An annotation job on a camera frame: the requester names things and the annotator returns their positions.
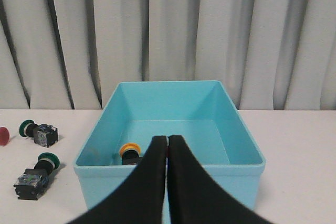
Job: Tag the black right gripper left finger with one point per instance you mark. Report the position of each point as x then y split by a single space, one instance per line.
140 197

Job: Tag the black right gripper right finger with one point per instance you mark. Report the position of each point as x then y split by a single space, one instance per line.
194 197

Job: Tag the yellow button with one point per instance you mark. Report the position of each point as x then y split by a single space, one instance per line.
130 154

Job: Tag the light blue plastic box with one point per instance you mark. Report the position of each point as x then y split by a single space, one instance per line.
200 111

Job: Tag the green button front right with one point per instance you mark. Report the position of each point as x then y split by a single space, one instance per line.
34 181

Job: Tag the green button lying sideways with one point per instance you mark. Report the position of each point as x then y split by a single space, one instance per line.
44 135

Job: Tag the red button lying sideways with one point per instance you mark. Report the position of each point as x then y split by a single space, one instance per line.
4 136

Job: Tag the grey pleated curtain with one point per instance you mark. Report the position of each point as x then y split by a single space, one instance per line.
71 54

